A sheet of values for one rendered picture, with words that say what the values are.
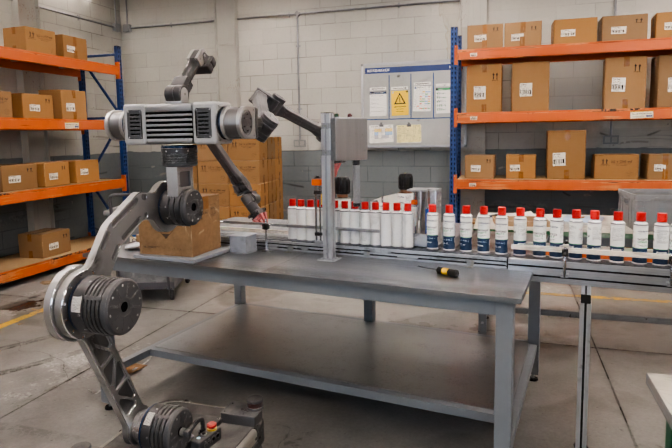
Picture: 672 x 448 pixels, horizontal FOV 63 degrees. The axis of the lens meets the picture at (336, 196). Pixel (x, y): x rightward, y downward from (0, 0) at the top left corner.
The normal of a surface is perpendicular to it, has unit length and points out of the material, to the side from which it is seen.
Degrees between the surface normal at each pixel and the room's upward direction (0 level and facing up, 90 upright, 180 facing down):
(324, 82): 90
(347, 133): 90
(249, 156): 91
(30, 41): 91
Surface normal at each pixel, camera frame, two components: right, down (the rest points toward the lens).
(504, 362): -0.42, 0.11
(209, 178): -0.22, 0.12
